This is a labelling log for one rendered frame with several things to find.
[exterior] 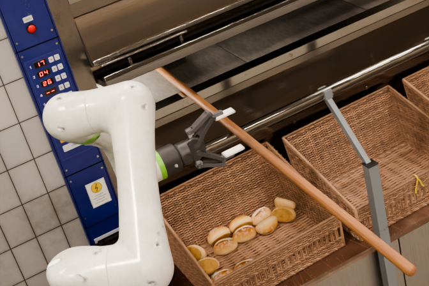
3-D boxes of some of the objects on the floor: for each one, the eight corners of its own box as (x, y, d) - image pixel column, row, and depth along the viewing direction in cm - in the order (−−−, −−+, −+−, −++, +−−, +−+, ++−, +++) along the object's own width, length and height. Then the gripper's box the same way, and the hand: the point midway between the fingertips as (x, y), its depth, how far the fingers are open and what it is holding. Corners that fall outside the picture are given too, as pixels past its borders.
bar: (221, 409, 322) (140, 169, 266) (466, 266, 358) (442, 29, 302) (258, 463, 296) (177, 210, 240) (519, 304, 333) (502, 52, 276)
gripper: (161, 117, 242) (223, 89, 248) (182, 184, 254) (240, 156, 260) (171, 126, 236) (234, 97, 242) (192, 194, 248) (251, 165, 254)
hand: (235, 129), depth 251 cm, fingers open, 13 cm apart
